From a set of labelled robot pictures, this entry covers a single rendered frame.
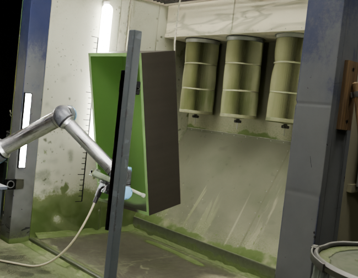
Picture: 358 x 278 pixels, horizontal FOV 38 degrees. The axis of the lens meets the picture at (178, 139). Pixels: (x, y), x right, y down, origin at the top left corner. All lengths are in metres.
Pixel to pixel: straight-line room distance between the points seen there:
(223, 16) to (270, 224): 1.86
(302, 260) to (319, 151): 0.47
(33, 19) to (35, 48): 0.24
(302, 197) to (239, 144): 2.71
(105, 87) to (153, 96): 0.60
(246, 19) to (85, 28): 1.42
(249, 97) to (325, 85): 2.42
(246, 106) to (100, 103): 1.29
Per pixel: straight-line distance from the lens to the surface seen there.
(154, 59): 3.79
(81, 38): 4.75
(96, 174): 3.73
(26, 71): 4.50
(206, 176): 4.96
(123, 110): 2.66
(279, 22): 4.34
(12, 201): 4.58
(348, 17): 2.32
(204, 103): 5.03
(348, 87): 2.30
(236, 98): 4.63
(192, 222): 4.75
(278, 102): 4.26
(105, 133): 4.29
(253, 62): 4.66
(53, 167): 4.69
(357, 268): 1.64
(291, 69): 4.26
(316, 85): 2.29
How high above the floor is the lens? 1.26
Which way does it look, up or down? 3 degrees down
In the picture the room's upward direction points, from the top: 6 degrees clockwise
